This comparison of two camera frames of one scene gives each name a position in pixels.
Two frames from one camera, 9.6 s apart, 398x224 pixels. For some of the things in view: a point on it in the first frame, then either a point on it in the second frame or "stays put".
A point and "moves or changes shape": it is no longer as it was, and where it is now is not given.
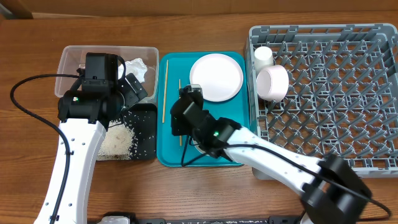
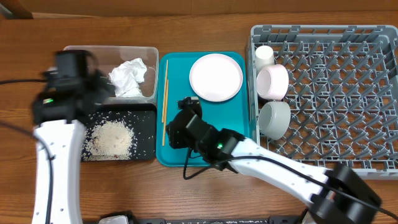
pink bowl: (272, 82) stays put
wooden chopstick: (180, 94) to (165, 114)
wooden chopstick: (165, 91) stays put
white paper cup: (263, 58) stays put
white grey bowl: (196, 145) moves or changes shape
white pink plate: (220, 76) stays put
